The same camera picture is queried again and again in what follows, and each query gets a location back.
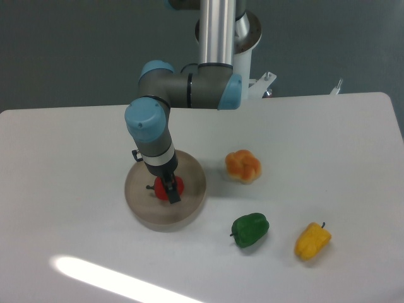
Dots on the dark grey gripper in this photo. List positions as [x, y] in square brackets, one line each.
[165, 169]

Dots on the red bell pepper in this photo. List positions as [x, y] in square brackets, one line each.
[159, 190]

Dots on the silver and grey robot arm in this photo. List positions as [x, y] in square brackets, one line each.
[160, 89]

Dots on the beige round plate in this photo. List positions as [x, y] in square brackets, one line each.
[160, 208]

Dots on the green bell pepper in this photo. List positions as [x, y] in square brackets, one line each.
[248, 229]

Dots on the yellow bell pepper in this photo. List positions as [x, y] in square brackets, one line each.
[311, 241]

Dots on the orange knotted bread roll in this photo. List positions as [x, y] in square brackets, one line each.
[243, 166]

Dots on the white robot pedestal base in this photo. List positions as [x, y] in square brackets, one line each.
[246, 69]

